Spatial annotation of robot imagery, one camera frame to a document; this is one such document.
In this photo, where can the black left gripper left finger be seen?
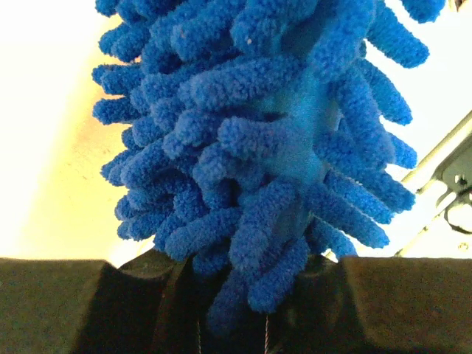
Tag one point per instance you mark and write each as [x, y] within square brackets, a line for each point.
[91, 306]

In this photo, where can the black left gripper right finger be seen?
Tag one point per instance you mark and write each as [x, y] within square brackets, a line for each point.
[377, 305]

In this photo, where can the blue microfiber duster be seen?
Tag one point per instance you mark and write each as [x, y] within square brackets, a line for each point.
[255, 135]

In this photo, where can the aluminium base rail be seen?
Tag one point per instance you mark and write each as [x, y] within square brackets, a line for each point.
[439, 225]

